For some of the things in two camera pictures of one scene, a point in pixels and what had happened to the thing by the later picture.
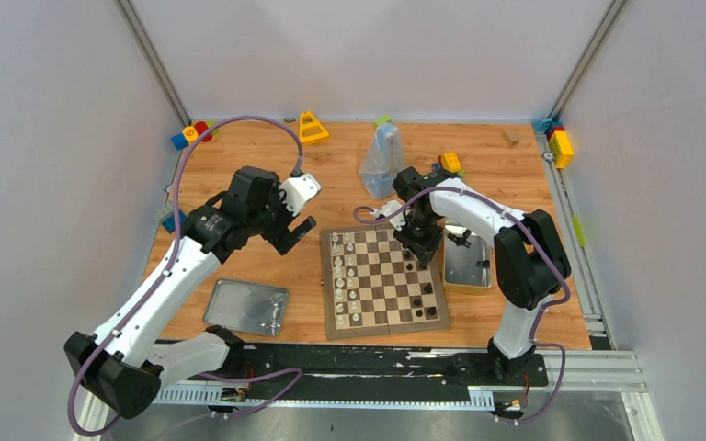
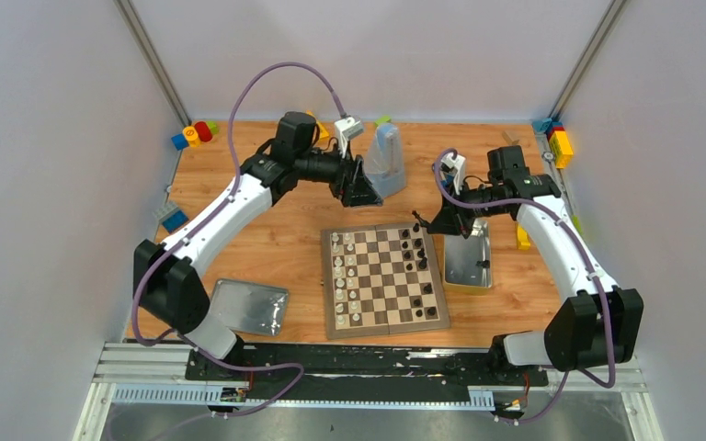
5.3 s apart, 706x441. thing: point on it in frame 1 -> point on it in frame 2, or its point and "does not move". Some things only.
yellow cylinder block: [190, 133] does not move
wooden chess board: [373, 285] does not move
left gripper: [282, 225] -> [345, 180]
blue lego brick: [169, 223] does not move
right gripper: [423, 249] -> [450, 220]
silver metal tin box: [467, 263] does not move
